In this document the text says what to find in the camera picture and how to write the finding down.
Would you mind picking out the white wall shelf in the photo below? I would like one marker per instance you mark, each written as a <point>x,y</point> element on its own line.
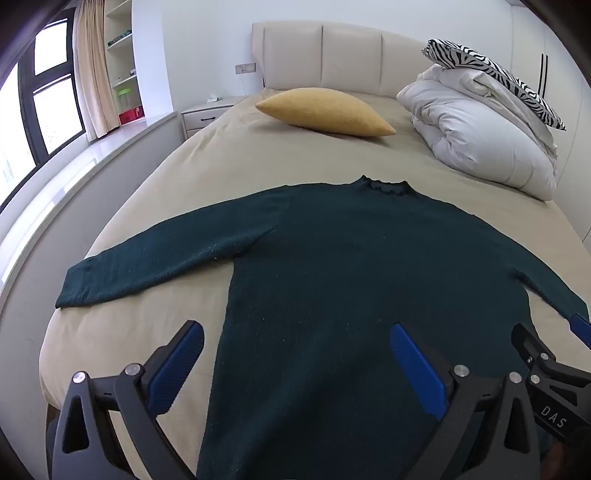
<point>124,46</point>

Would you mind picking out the white nightstand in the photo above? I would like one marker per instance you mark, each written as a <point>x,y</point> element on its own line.
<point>203,115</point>

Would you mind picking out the yellow pillow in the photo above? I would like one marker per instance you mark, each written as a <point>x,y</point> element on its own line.
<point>323,110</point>

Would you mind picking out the green container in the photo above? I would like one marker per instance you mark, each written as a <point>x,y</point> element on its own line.
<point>123,96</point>

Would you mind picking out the beige bed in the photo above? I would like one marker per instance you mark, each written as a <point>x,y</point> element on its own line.
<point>184,184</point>

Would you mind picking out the white folded duvet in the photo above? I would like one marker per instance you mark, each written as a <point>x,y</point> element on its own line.
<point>475,134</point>

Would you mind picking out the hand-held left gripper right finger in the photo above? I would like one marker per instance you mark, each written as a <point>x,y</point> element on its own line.
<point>415,364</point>

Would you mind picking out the wall socket panel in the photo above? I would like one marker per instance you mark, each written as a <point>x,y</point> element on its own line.
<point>245,68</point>

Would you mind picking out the cream padded headboard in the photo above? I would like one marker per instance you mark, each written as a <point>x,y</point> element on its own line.
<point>351,55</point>

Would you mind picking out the beige curtain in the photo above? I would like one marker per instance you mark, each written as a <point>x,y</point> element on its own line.
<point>94,69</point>

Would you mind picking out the zebra striped pillow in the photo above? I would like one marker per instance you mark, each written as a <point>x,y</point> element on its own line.
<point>503,76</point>

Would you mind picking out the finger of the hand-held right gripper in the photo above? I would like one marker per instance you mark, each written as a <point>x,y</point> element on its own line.
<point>581,326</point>
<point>528,344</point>

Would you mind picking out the dark green knit sweater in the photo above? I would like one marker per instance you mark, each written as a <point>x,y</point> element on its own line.
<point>346,277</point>

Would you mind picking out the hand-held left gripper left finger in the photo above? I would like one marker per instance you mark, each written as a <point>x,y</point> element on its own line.
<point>178,364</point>

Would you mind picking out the white window ledge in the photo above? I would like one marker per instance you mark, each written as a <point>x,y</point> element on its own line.
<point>92,161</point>

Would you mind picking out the black framed window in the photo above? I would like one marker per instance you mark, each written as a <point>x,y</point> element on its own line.
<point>27,92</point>

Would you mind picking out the red box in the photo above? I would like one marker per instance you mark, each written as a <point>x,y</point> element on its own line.
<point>130,115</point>

